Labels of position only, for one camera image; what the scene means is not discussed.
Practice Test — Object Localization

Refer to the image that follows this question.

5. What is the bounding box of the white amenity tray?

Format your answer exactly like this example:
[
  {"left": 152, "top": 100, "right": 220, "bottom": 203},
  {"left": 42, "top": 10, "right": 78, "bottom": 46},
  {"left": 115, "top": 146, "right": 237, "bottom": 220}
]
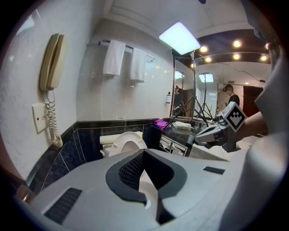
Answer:
[{"left": 172, "top": 121, "right": 192, "bottom": 131}]

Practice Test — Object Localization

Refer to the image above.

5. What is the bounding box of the white ceramic toilet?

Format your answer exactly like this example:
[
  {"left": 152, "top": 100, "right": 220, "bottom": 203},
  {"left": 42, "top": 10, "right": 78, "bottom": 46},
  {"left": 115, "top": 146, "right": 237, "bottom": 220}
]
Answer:
[{"left": 100, "top": 134, "right": 158, "bottom": 209}]

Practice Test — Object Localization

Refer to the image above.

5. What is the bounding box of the cream wall telephone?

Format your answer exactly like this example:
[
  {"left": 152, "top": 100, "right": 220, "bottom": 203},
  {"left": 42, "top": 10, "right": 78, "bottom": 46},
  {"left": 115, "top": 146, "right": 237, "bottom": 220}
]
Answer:
[{"left": 39, "top": 33, "right": 67, "bottom": 92}]

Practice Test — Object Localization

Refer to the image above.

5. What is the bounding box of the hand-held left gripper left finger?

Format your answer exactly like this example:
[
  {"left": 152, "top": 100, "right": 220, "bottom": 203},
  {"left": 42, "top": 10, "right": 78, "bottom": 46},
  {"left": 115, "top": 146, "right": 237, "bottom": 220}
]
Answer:
[{"left": 30, "top": 148, "right": 160, "bottom": 231}]

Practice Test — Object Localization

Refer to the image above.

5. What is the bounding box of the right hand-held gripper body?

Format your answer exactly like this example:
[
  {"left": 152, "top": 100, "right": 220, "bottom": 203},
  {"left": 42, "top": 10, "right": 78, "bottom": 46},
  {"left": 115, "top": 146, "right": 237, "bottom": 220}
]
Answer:
[{"left": 213, "top": 101, "right": 248, "bottom": 153}]

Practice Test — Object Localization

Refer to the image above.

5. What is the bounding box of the person's right forearm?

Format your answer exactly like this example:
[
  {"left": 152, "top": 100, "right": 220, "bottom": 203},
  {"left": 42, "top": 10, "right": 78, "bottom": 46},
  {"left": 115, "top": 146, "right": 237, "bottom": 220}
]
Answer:
[{"left": 236, "top": 111, "right": 269, "bottom": 142}]

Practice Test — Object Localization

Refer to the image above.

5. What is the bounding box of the white toilet seat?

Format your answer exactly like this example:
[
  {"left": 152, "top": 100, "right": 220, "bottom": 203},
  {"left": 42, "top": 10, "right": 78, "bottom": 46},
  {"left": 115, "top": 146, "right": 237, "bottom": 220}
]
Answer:
[{"left": 108, "top": 132, "right": 147, "bottom": 157}]

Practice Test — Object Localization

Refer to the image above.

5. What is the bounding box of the white wall jack plate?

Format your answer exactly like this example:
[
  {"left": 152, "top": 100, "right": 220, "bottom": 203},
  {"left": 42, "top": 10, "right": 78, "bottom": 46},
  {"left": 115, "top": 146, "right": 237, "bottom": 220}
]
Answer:
[{"left": 31, "top": 102, "right": 51, "bottom": 135}]

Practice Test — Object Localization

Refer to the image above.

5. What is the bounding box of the purple cloth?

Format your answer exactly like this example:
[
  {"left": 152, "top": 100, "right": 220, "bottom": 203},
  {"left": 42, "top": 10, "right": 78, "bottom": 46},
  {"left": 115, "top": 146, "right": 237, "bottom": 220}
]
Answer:
[{"left": 154, "top": 119, "right": 172, "bottom": 131}]

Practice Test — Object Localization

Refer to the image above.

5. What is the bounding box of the white hanging towel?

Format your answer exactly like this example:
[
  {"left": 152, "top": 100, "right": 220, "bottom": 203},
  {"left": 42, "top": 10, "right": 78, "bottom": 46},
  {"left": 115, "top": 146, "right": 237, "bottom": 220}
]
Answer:
[
  {"left": 129, "top": 47, "right": 147, "bottom": 83},
  {"left": 103, "top": 39, "right": 126, "bottom": 76}
]

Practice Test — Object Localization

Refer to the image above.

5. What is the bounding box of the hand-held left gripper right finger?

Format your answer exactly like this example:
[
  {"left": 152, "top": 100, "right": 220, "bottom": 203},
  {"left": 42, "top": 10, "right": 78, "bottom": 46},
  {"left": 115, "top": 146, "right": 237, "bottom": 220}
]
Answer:
[{"left": 144, "top": 148, "right": 230, "bottom": 226}]

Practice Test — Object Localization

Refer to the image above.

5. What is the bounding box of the wood framed mirror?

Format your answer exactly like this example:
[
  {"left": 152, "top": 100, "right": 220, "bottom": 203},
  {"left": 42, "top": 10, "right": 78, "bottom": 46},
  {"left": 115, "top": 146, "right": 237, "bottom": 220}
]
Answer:
[{"left": 172, "top": 54, "right": 271, "bottom": 136}]

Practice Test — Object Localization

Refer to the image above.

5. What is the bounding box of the bright rectangular light panel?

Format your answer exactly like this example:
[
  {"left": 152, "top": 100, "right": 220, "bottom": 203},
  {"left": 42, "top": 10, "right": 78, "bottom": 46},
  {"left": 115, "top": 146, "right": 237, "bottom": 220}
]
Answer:
[{"left": 159, "top": 21, "right": 201, "bottom": 55}]

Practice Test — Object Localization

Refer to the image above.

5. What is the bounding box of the chrome towel rail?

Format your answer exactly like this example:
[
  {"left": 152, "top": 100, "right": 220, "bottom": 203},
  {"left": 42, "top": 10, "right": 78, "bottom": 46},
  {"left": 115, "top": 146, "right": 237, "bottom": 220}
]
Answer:
[{"left": 98, "top": 40, "right": 155, "bottom": 63}]

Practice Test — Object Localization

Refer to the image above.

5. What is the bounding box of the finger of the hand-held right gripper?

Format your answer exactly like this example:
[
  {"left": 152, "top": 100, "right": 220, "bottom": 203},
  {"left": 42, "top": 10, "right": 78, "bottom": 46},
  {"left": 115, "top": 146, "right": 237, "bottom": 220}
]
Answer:
[{"left": 194, "top": 125, "right": 219, "bottom": 148}]

